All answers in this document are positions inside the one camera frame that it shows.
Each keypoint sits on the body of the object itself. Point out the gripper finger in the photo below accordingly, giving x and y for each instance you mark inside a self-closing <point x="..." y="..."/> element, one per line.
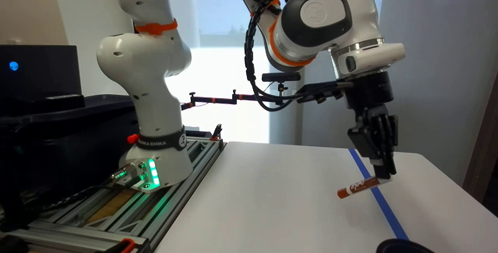
<point x="363" y="138"/>
<point x="390" y="132"/>

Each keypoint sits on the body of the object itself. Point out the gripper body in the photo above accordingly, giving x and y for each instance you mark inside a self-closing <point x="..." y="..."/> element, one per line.
<point x="369" y="89"/>

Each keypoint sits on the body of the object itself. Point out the orange marker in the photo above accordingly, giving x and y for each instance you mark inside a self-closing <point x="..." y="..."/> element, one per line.
<point x="356" y="188"/>

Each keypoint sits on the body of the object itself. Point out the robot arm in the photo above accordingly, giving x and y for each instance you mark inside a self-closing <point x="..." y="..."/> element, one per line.
<point x="155" y="89"/>

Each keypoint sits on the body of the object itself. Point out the dark cup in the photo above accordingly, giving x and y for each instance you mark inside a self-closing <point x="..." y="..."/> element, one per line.
<point x="402" y="246"/>

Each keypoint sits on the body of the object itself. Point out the blue tape strip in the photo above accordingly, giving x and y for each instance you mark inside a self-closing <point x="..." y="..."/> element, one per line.
<point x="383" y="202"/>

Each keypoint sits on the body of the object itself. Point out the window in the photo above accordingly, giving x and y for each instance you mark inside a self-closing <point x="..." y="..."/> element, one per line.
<point x="221" y="50"/>

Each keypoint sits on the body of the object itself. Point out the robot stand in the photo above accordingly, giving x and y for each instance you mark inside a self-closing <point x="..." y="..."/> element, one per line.
<point x="116" y="214"/>

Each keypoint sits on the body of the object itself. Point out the black storage bin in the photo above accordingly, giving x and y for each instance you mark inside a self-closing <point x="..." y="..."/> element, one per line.
<point x="70" y="136"/>

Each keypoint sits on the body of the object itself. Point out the black computer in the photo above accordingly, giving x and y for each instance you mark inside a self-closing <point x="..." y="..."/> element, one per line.
<point x="39" y="70"/>

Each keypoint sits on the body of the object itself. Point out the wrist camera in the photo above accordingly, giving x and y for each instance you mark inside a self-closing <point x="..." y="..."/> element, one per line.
<point x="319" y="89"/>

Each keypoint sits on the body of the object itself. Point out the camera on mount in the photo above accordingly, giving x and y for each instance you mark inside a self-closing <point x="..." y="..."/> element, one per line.
<point x="280" y="77"/>

